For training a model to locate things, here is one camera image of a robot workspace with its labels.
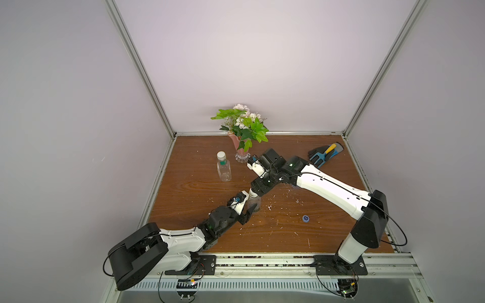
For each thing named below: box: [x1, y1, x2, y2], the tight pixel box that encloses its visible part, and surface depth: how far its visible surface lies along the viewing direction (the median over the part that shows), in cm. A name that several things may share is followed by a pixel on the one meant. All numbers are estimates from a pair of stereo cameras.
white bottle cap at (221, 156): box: [216, 150, 227, 161], surface depth 87 cm
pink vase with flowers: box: [210, 103, 270, 163], surface depth 87 cm
